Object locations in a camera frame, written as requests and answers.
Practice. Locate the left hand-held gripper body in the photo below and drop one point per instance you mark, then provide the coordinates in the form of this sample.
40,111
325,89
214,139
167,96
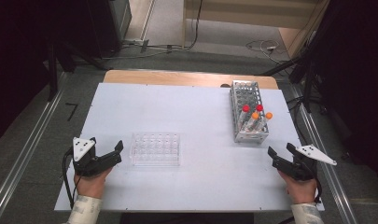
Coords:
84,163

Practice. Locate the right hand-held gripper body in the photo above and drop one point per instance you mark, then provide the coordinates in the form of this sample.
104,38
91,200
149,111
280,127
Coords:
300,171

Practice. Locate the orange capped test tube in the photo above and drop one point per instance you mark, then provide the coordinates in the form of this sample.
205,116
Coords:
268,116
255,115

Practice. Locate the clear acrylic tube rack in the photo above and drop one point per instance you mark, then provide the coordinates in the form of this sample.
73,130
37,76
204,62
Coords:
155,149

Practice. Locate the metal tube rack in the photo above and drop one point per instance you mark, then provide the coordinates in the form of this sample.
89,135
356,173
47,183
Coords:
247,93

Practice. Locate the person's right hand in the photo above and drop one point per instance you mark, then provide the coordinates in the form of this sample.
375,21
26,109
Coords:
298,189

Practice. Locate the person's left hand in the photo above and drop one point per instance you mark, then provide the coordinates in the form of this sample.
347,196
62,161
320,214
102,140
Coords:
91,185

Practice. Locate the red capped test tube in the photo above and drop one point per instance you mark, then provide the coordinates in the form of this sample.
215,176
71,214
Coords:
259,107
245,108

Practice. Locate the black metal stand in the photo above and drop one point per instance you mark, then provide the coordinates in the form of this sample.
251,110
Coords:
53,71
306,81

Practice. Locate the dark cabinet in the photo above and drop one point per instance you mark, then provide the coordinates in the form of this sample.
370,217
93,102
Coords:
109,25

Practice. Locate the light wooden shelf unit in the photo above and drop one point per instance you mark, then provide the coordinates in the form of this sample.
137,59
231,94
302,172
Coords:
245,12

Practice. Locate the metal floor rail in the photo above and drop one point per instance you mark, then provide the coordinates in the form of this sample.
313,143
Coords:
326,174
25,149

